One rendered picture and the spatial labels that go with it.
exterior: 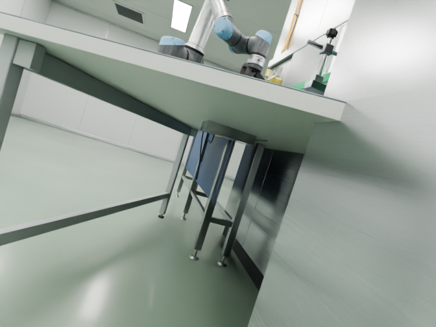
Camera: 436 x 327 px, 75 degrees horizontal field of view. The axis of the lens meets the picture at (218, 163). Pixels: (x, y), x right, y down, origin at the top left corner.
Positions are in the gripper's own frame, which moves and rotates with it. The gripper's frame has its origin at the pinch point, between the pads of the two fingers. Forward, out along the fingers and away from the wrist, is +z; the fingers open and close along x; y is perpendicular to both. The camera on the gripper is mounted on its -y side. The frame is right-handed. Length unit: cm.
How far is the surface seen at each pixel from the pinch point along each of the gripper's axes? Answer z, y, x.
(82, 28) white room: -155, 257, -614
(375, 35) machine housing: -6, 6, 81
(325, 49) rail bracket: -14, -1, 52
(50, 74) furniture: 14, 66, 34
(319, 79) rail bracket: -7, -2, 52
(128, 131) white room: 40, 94, -611
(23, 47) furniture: 11, 69, 46
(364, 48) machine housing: -4, 6, 79
